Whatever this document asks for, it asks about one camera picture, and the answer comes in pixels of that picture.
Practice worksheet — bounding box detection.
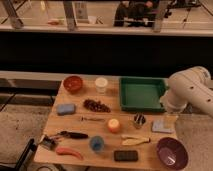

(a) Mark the blue sponge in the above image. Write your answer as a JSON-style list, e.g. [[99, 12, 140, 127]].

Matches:
[[56, 104, 76, 116]]

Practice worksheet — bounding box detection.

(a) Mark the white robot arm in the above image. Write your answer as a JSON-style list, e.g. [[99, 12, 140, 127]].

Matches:
[[160, 66, 213, 128]]

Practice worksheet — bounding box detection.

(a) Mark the green plastic tray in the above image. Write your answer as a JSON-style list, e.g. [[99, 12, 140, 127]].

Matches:
[[119, 77, 167, 112]]

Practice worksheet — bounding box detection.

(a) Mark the grey-blue cloth pad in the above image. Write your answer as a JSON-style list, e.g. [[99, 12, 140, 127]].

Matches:
[[152, 120, 174, 134]]

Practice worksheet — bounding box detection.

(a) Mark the purple bowl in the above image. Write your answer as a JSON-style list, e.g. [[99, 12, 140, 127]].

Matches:
[[156, 137, 189, 171]]

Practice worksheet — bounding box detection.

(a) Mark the yellow banana peel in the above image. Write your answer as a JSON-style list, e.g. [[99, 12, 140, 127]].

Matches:
[[121, 134, 151, 146]]

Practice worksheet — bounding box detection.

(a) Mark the orange fruit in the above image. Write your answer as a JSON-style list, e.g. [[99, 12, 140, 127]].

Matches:
[[107, 118, 121, 133]]

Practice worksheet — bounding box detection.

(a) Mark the black rectangular remote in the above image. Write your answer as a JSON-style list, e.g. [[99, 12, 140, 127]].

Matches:
[[114, 150, 138, 162]]

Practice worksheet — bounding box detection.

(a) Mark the blue small cup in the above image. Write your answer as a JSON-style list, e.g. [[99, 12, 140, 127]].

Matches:
[[89, 136, 104, 152]]

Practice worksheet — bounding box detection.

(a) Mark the white cup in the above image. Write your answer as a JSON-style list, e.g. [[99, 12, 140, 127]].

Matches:
[[95, 77, 108, 94]]

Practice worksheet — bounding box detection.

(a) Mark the dark grape bunch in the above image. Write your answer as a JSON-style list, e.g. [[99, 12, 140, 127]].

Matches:
[[83, 99, 110, 113]]

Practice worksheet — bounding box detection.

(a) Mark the red-brown bowl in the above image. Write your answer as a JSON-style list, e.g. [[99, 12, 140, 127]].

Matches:
[[63, 76, 83, 93]]

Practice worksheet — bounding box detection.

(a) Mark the seated person in background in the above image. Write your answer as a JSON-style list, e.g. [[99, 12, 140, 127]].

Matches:
[[114, 0, 159, 27]]

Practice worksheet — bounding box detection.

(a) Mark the red chili pepper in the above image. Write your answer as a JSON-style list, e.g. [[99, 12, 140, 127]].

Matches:
[[55, 147, 83, 160]]

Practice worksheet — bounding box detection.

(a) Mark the black-handled brush tool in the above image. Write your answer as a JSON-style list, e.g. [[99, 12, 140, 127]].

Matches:
[[39, 131, 88, 150]]

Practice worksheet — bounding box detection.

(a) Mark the black chair frame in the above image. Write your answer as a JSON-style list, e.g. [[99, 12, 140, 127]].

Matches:
[[0, 139, 37, 171]]

